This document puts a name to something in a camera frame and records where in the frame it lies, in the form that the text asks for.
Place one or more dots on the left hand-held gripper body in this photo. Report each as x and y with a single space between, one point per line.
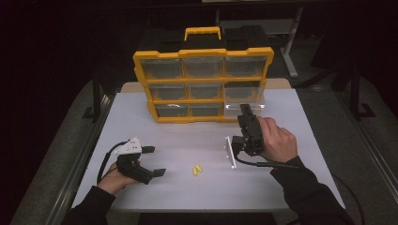
131 167

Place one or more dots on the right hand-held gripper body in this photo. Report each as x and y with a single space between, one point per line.
250 134

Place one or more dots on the clear plastic organizer drawer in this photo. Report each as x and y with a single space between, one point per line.
247 93

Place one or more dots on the yellow and black organizer case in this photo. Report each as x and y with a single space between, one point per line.
187 79

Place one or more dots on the person's left hand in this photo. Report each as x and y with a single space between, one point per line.
112 181

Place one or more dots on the person's right hand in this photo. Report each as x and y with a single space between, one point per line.
280 143

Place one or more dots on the black metal stand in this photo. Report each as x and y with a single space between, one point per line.
96 100
356 100

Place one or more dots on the grid of clear drawers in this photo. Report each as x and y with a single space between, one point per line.
187 67

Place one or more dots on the grey metal rail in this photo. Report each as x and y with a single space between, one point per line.
78 162
372 150

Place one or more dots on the white metal desk frame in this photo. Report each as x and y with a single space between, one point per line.
291 47

